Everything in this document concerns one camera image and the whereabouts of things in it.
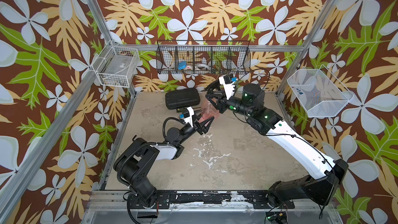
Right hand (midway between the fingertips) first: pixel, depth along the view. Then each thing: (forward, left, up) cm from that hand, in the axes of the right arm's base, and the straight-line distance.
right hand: (207, 94), depth 65 cm
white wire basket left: (+28, +50, -5) cm, 57 cm away
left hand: (-1, -1, -11) cm, 11 cm away
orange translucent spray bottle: (-2, -1, -9) cm, 10 cm away
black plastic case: (+30, +16, -35) cm, 49 cm away
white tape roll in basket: (+38, +1, -13) cm, 40 cm away
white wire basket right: (+11, -61, -12) cm, 64 cm away
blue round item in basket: (+35, +14, -10) cm, 39 cm away
